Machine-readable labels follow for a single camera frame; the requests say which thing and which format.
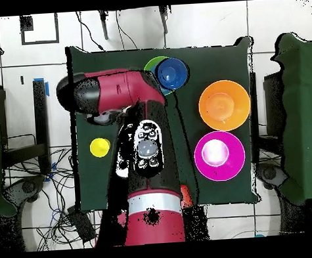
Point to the light blue plastic bowl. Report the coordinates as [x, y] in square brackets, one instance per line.
[166, 91]

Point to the dark blue plastic bowl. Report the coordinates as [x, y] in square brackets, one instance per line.
[172, 74]

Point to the green plastic bowl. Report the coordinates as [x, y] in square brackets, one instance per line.
[150, 65]

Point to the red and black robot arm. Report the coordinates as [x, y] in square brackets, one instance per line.
[122, 89]

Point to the yellow plastic cup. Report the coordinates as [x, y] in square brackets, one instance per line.
[99, 148]

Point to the large yellow-orange plastic bowl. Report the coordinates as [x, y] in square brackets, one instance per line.
[224, 105]

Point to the orange plastic cup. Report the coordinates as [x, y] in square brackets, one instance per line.
[186, 195]

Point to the large pink plastic bowl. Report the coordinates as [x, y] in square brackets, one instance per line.
[227, 169]

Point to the dark green table cloth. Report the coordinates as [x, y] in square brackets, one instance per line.
[215, 64]

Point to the black stand leg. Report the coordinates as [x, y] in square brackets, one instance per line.
[164, 20]
[104, 27]

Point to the blue tape strip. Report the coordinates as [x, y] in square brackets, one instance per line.
[47, 88]

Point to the black power strip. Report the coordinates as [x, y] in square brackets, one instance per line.
[81, 224]

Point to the black stand post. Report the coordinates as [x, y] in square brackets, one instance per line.
[41, 115]

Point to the black square floor frame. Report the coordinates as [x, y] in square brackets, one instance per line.
[25, 23]

